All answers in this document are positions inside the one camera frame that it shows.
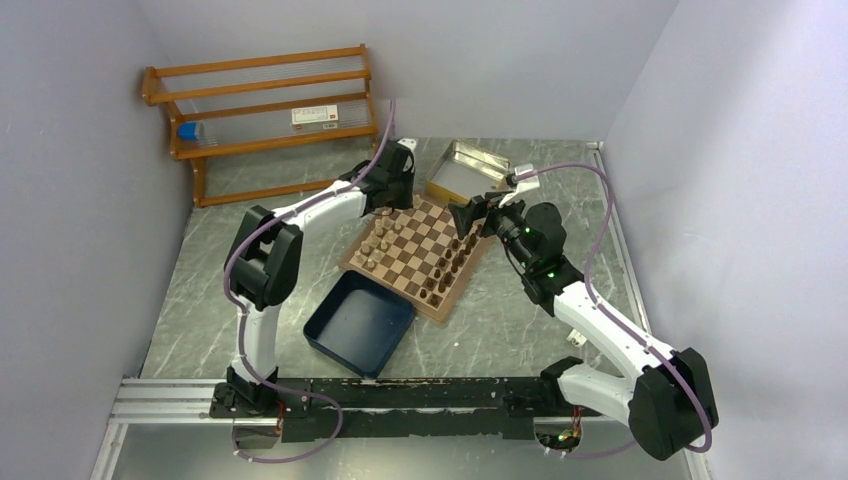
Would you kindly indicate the wooden chess board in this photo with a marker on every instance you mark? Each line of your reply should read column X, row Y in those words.
column 427, row 229

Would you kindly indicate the dark chess pieces group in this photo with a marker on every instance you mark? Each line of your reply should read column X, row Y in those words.
column 442, row 287

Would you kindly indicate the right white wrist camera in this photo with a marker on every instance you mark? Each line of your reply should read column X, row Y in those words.
column 521, row 181

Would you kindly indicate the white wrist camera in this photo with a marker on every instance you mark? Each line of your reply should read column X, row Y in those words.
column 521, row 181
column 409, row 143

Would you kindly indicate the gold metal tin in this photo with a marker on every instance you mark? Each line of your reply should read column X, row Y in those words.
column 463, row 171

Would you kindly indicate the blue capped container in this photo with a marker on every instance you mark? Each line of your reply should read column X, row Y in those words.
column 189, row 131

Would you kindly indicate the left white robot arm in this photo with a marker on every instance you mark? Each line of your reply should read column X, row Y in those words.
column 262, row 268

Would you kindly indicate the small white plastic part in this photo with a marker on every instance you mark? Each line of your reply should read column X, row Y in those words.
column 576, row 339

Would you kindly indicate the blue square tray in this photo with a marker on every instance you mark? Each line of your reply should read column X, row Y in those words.
column 359, row 324

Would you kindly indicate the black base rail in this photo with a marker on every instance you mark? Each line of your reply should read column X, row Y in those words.
column 305, row 410

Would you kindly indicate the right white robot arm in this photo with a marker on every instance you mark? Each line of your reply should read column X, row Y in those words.
column 663, row 395

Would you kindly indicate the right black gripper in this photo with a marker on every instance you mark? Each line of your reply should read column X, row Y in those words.
column 480, row 207

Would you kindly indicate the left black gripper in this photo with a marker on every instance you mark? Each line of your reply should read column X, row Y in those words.
column 408, row 200

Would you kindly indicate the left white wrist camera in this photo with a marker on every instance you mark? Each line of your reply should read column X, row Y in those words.
column 409, row 143

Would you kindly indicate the white red box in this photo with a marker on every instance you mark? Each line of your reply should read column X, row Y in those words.
column 315, row 118

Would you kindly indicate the wooden shelf rack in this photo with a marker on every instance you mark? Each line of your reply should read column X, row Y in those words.
column 244, row 107

